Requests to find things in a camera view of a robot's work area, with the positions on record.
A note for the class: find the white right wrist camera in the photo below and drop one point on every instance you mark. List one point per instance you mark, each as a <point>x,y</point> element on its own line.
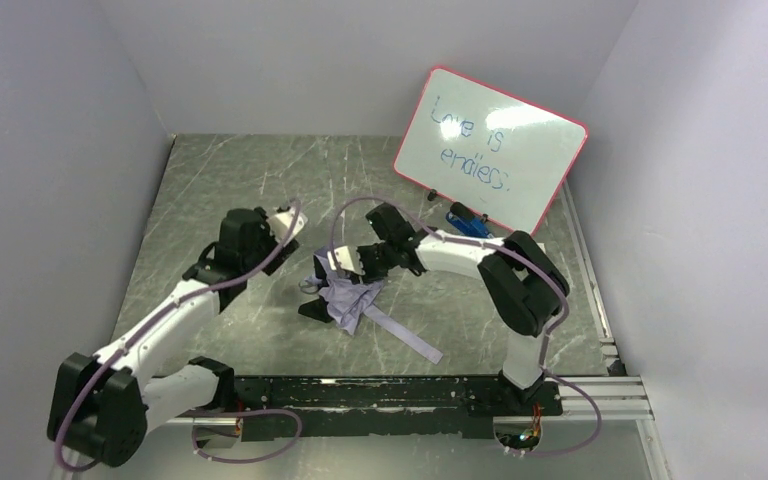
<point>345,259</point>

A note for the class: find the red framed whiteboard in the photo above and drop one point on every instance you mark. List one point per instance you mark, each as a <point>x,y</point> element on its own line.
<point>497,154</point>

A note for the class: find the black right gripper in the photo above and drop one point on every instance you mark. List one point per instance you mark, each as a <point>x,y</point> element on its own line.
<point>364,263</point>

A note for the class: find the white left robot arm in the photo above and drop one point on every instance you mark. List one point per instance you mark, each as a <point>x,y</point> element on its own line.
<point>105,404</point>

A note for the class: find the lilac and black folding umbrella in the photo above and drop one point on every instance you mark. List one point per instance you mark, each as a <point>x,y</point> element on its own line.
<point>343,303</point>

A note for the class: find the blue whiteboard eraser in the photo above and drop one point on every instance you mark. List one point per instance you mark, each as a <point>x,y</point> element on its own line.
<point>467,222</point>

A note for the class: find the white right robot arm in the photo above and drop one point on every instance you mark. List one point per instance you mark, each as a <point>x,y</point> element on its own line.
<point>528,291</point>

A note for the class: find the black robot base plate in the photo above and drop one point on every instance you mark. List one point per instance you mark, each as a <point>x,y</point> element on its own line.
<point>464,405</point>

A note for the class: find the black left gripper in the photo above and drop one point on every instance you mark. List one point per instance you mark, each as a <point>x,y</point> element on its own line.
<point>208,266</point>

